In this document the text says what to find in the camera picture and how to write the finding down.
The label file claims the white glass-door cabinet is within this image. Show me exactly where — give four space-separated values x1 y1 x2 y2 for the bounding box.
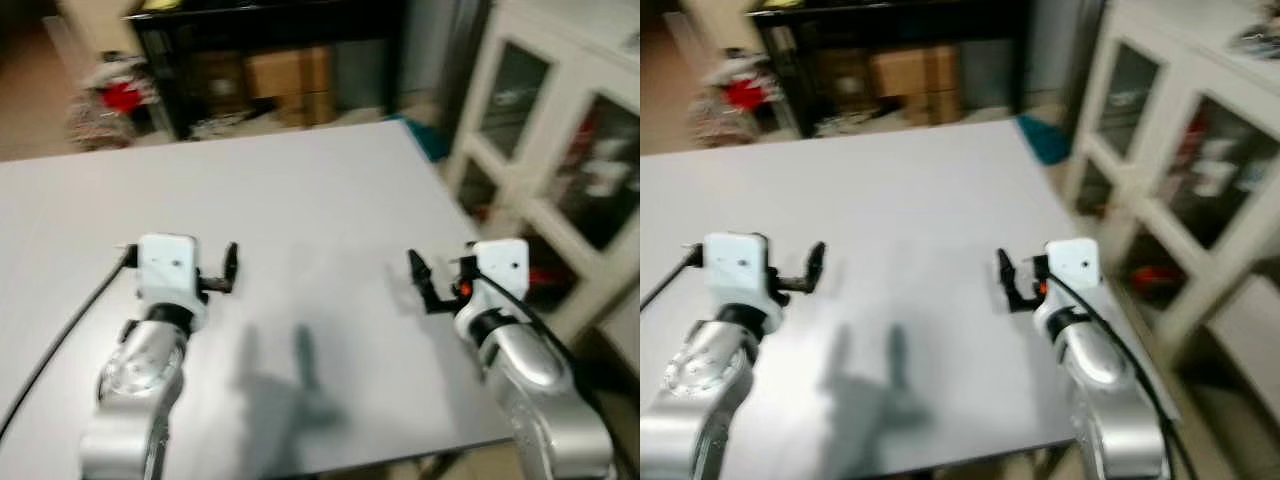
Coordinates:
1058 0 1280 346
443 0 641 346

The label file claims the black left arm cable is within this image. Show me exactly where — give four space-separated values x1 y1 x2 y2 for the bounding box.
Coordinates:
0 247 139 442
640 244 705 312

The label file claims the brown cardboard box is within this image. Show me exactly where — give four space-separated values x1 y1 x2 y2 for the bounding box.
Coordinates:
868 44 963 127
243 44 337 128

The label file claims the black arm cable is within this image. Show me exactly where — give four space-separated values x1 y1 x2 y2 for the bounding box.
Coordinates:
640 244 705 312
478 272 629 479
1048 272 1199 480
0 247 139 442

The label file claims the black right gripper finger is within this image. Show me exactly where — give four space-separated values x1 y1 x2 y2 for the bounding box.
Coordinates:
407 249 453 315
995 247 1037 314

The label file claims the black shelf unit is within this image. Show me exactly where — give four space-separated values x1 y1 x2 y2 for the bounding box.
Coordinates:
748 0 1033 139
125 0 413 142

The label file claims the teal object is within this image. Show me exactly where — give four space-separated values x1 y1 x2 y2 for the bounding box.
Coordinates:
1014 114 1073 167
388 112 453 164

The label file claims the red and white bundle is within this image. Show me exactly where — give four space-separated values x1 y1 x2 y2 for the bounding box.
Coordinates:
64 52 163 153
688 48 785 149

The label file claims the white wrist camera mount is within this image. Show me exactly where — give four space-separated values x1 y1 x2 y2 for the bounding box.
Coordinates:
702 232 779 309
1044 237 1102 299
472 238 530 303
136 234 209 309

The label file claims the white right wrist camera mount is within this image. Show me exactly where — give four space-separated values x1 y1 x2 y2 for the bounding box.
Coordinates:
472 238 530 303
1044 237 1102 299

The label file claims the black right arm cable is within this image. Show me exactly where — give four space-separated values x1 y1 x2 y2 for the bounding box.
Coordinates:
1048 272 1199 480
478 272 629 479

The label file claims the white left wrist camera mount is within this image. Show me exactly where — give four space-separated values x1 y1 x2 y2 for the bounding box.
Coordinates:
136 234 209 309
702 232 779 309

